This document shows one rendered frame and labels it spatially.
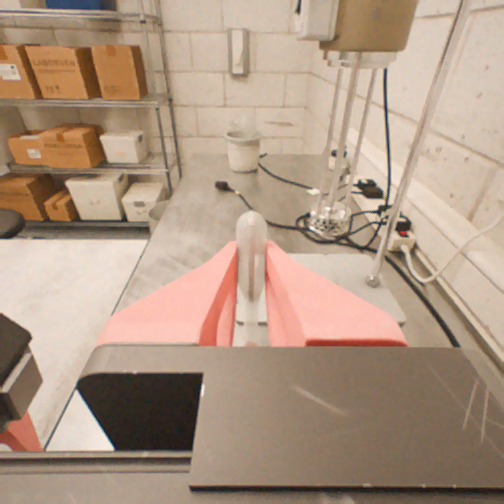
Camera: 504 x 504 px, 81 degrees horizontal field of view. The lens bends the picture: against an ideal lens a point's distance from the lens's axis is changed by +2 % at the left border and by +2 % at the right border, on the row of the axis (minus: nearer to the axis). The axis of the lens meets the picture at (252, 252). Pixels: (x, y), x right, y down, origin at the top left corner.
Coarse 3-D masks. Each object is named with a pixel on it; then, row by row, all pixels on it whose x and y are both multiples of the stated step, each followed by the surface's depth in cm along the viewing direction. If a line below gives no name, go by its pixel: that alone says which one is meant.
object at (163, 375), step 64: (128, 320) 6; (192, 320) 6; (128, 384) 5; (192, 384) 5; (256, 384) 4; (320, 384) 5; (384, 384) 5; (448, 384) 4; (128, 448) 6; (192, 448) 6; (256, 448) 4; (320, 448) 4; (384, 448) 4; (448, 448) 4
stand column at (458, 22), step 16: (464, 0) 33; (464, 16) 34; (448, 32) 35; (448, 48) 36; (448, 64) 37; (432, 80) 38; (432, 96) 39; (432, 112) 40; (416, 144) 42; (416, 160) 44; (400, 192) 47; (400, 208) 48; (384, 240) 52; (384, 256) 54
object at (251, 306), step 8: (248, 224) 11; (248, 304) 13; (256, 304) 13; (248, 312) 14; (256, 312) 14; (248, 320) 14; (256, 320) 14; (248, 328) 14; (256, 328) 15; (248, 336) 15; (256, 336) 15; (248, 344) 15; (256, 344) 15
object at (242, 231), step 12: (240, 216) 11; (252, 216) 11; (240, 228) 11; (240, 240) 11; (252, 240) 11; (240, 252) 12; (252, 252) 11; (240, 264) 12; (252, 264) 12; (240, 276) 12; (252, 276) 12; (240, 288) 13; (252, 288) 12
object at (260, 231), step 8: (256, 216) 11; (256, 224) 11; (264, 224) 11; (256, 232) 11; (264, 232) 11; (256, 240) 11; (264, 240) 11; (256, 248) 11; (264, 248) 12; (256, 256) 11; (264, 256) 12; (256, 264) 12; (264, 264) 12; (256, 272) 12; (264, 272) 12; (256, 280) 12; (264, 280) 13; (256, 288) 12; (256, 296) 13
